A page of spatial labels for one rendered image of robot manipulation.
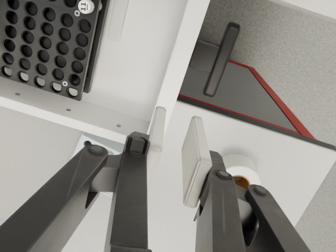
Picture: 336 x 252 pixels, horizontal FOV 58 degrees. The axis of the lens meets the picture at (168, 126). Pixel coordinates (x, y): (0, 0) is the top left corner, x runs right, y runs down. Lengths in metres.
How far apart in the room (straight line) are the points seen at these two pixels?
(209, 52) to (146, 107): 0.13
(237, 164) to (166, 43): 0.22
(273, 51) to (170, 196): 0.85
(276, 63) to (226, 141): 0.81
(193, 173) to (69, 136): 0.39
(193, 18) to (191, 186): 0.16
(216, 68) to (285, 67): 0.99
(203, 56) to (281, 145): 0.26
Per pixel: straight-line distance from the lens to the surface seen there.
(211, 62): 0.30
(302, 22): 1.28
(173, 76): 0.29
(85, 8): 0.31
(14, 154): 0.59
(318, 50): 1.31
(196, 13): 0.28
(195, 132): 0.19
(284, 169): 0.54
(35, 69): 0.35
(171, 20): 0.37
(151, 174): 0.16
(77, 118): 0.36
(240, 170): 0.48
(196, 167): 0.16
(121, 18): 0.37
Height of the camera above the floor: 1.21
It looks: 67 degrees down
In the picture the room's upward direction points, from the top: 169 degrees counter-clockwise
